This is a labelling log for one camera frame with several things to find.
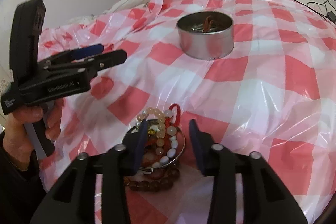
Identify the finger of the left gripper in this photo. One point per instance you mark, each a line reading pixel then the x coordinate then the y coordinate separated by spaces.
pixel 84 70
pixel 77 54

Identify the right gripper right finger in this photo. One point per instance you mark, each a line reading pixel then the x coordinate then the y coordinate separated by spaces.
pixel 266 199

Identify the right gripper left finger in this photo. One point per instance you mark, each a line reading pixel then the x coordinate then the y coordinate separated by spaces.
pixel 72 198

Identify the thin silver bangle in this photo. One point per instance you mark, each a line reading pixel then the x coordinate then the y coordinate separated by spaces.
pixel 163 147

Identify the red white checkered plastic sheet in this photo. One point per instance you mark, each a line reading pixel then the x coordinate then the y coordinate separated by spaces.
pixel 274 93

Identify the round silver metal tin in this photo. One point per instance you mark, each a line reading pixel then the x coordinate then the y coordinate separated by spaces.
pixel 206 35

